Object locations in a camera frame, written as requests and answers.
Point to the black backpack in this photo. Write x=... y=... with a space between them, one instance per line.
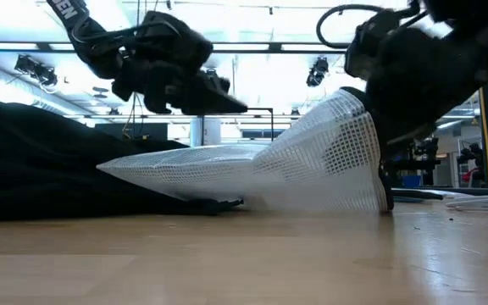
x=36 y=169

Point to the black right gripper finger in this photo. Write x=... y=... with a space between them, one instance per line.
x=405 y=110

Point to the black background screen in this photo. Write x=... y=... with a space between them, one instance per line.
x=112 y=131

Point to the white round column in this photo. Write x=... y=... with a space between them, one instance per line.
x=212 y=131

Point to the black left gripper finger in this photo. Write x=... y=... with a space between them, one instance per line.
x=206 y=99
x=158 y=91

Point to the black background robot arm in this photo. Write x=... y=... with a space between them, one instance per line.
x=428 y=159
x=475 y=152
x=400 y=163

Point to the white mesh bag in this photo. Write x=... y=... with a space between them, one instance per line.
x=312 y=169

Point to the round black hanging lamp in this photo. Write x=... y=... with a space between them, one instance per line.
x=211 y=73

